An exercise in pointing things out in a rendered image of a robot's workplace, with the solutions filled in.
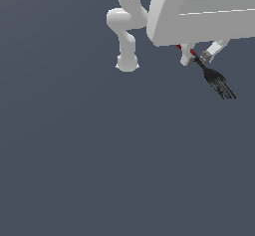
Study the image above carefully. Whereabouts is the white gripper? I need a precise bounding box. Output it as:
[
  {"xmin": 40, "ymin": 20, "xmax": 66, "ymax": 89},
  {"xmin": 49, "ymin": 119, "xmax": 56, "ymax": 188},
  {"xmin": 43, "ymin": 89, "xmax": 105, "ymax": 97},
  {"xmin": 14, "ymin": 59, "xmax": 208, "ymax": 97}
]
[{"xmin": 145, "ymin": 0, "xmax": 255, "ymax": 67}]

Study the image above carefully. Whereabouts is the black fork with red handle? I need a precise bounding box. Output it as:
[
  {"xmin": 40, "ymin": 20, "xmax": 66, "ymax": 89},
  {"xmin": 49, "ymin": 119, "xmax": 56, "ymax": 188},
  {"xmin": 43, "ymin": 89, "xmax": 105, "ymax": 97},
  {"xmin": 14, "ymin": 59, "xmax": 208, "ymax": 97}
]
[{"xmin": 176, "ymin": 43, "xmax": 237, "ymax": 101}]

